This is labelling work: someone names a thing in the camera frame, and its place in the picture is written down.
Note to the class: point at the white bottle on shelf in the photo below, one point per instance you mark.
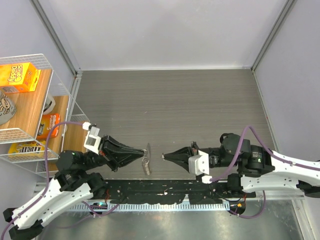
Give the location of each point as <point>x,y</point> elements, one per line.
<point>49,104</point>

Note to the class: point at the orange razor package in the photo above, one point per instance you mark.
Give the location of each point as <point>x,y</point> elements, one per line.
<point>48,121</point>

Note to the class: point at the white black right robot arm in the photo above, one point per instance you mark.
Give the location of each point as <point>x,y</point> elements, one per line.
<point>248,168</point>

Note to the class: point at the grey cartoon pouch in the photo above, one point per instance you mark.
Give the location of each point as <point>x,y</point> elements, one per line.
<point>7,108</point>

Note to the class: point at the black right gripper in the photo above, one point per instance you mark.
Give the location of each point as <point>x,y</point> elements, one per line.
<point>181,156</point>

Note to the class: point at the white wire shelf rack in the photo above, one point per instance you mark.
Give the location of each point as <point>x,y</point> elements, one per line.
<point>24,125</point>

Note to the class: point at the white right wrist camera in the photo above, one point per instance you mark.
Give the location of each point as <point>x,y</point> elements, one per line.
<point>200,166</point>

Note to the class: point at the orange yellow snack box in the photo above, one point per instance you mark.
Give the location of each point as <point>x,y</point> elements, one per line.
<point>19,77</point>

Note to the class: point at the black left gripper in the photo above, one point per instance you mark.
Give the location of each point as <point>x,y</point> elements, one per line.
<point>108,147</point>

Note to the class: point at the yellow candy box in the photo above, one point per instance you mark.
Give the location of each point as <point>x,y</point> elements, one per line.
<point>27,149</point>

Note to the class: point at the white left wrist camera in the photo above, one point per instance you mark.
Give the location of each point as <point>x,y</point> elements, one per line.
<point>92,139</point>

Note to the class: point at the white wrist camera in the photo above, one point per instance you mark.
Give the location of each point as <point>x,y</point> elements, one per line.
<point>200,166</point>
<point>92,139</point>

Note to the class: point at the slotted cable duct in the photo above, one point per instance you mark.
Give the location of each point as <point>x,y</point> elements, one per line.
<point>185,206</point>

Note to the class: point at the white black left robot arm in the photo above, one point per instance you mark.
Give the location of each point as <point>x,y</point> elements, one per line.
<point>71,185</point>

